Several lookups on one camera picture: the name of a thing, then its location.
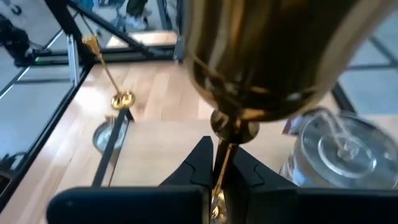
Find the black aluminium table frame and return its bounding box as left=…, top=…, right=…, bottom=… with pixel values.
left=0, top=0, right=187, bottom=215

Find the tall gold candlestick holder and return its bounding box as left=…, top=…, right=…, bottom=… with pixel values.
left=182, top=0, right=398, bottom=224
left=81, top=33, right=137, bottom=111

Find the silver aluminium extrusion bar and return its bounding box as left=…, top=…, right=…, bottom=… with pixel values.
left=67, top=34, right=81, bottom=86

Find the black device with cables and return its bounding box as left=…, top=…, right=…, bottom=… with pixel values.
left=0, top=14, right=35, bottom=68

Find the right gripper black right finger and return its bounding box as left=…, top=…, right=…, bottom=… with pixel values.
left=223, top=147, right=398, bottom=224

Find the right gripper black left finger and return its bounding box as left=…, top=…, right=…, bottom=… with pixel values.
left=46, top=136, right=215, bottom=224

